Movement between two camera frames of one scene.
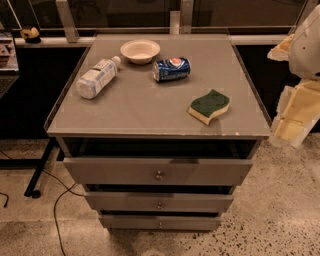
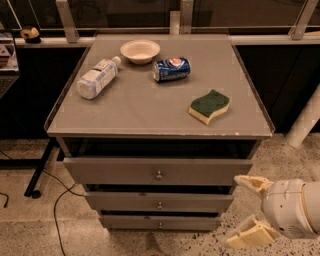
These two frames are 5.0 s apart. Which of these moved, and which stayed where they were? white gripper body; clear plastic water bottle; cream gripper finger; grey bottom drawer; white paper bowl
Moved: white gripper body; cream gripper finger
Stayed: grey bottom drawer; clear plastic water bottle; white paper bowl
